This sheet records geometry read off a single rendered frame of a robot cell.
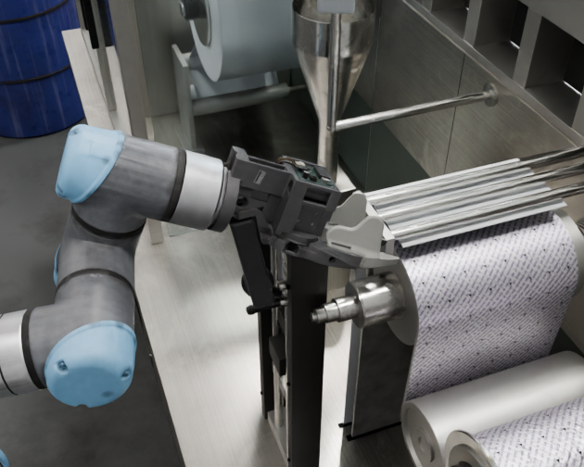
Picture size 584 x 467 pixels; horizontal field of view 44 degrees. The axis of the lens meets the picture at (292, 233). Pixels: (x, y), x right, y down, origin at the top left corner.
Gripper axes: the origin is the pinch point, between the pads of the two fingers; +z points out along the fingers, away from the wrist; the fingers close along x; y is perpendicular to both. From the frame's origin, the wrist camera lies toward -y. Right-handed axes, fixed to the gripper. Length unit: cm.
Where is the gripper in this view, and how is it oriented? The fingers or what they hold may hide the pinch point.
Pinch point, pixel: (378, 254)
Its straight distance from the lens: 81.7
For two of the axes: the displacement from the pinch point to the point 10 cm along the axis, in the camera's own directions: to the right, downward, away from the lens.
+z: 9.1, 2.2, 3.4
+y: 3.4, -8.6, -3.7
